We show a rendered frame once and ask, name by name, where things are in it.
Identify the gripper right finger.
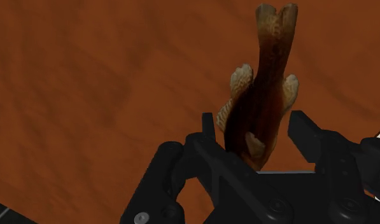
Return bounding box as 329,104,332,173
287,110,380,224

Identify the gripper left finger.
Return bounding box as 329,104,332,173
120,112,295,224

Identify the brown fish figure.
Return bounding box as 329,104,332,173
216,3,300,172

